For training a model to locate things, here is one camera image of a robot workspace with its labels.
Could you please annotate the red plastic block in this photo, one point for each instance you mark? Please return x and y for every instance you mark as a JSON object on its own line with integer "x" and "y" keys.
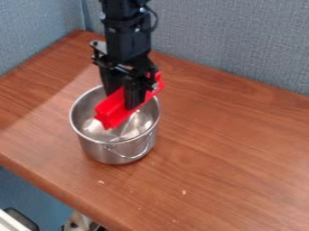
{"x": 112, "y": 112}

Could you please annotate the black and white object below table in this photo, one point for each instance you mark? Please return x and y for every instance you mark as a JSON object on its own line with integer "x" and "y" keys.
{"x": 15, "y": 221}

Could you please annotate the metal pot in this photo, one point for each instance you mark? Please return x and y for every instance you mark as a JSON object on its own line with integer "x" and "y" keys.
{"x": 118, "y": 145}

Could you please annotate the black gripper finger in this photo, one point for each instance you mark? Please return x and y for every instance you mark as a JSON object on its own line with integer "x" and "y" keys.
{"x": 137, "y": 85}
{"x": 112, "y": 78}

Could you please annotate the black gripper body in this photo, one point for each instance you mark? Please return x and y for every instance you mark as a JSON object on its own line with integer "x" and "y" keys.
{"x": 122, "y": 55}

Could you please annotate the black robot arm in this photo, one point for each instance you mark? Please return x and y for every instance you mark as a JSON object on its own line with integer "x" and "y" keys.
{"x": 128, "y": 11}

